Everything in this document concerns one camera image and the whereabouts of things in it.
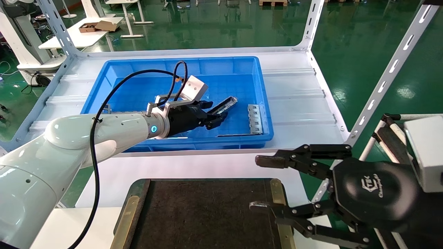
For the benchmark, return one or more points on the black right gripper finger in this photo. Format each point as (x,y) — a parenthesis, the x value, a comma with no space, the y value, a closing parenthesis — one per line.
(277,160)
(297,216)

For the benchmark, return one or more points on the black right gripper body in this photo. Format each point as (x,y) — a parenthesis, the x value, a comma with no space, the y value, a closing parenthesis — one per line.
(377,192)

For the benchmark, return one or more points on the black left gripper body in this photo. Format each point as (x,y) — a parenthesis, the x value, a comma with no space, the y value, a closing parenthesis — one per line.
(183,119)

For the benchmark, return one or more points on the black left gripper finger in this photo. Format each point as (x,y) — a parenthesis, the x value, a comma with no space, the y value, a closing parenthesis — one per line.
(207,104)
(217,120)

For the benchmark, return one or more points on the long metal channel part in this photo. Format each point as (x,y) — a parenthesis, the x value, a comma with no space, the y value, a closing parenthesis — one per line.
(226,103)

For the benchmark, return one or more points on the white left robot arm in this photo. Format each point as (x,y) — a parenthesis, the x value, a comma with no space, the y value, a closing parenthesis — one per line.
(52,166)

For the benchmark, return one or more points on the grey upright perforated metal part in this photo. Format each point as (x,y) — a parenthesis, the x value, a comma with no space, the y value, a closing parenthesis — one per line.
(106,109)

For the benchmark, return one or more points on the blue plastic bin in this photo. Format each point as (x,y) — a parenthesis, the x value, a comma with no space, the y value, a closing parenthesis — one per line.
(221,72)

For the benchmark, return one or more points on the flat slotted metal plate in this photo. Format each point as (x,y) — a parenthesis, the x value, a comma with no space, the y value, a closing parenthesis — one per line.
(255,119)

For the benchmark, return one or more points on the white slotted metal shelf rack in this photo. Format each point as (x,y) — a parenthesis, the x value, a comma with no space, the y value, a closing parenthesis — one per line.
(297,103)

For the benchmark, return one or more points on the dark work mat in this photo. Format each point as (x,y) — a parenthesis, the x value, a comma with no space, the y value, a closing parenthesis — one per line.
(207,211)

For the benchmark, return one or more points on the wooden pallet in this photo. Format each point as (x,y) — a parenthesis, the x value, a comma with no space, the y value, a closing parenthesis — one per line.
(273,2)

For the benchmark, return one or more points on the open cardboard box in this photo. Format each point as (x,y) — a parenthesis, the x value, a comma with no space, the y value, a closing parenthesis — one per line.
(98,26)

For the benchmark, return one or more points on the white table with cardboard box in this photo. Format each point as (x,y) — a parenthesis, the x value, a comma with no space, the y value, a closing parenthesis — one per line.
(81,38)

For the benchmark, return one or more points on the white machine with black wheel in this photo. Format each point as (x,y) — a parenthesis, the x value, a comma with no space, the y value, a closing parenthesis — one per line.
(24,41)

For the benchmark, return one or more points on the silver camera mount bracket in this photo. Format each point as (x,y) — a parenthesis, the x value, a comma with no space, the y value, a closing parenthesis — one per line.
(173,103)

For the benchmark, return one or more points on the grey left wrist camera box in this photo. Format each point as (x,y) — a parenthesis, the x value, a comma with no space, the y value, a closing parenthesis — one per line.
(194,89)

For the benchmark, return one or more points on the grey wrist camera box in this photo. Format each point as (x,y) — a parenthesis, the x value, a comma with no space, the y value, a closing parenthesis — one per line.
(427,152)
(194,89)

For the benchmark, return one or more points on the white tube cart frame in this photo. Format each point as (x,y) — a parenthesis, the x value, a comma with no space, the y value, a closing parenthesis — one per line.
(389,138)

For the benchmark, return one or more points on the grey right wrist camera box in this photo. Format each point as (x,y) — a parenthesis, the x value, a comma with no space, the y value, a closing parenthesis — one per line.
(427,152)

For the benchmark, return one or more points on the white table with pedestal legs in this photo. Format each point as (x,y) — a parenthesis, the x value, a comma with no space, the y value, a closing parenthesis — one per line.
(129,17)

